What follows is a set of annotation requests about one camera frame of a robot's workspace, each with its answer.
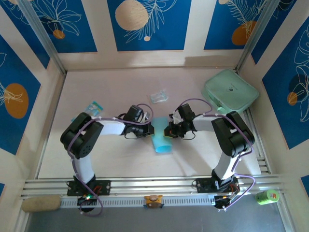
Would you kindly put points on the teal square paper sheet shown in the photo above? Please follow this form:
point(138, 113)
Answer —
point(160, 142)

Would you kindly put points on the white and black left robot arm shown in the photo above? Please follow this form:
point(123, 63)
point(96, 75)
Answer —
point(111, 129)

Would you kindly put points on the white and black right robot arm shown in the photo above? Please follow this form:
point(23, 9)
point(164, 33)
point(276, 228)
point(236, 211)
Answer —
point(205, 124)

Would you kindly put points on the clear plastic packet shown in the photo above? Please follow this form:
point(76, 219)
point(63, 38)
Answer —
point(158, 96)

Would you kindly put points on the blue wet wipes packet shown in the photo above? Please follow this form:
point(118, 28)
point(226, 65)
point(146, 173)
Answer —
point(94, 107)

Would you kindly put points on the mint green zip pouch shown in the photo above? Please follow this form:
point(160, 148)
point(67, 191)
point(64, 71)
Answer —
point(229, 89)

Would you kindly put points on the green can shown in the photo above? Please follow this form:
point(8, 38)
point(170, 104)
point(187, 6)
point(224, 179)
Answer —
point(266, 197)

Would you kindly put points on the beige foam roll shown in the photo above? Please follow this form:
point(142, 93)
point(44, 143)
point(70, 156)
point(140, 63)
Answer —
point(41, 204)

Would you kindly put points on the aluminium mounting rail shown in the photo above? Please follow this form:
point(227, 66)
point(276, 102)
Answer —
point(144, 183)

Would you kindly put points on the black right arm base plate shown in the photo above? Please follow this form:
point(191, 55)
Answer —
point(204, 186)

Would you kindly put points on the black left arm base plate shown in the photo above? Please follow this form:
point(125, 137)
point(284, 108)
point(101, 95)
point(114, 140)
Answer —
point(103, 187)

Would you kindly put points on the aluminium side rail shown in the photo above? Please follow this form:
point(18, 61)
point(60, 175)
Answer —
point(263, 164)

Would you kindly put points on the aluminium corner post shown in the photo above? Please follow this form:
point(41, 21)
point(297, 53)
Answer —
point(256, 36)
point(43, 38)

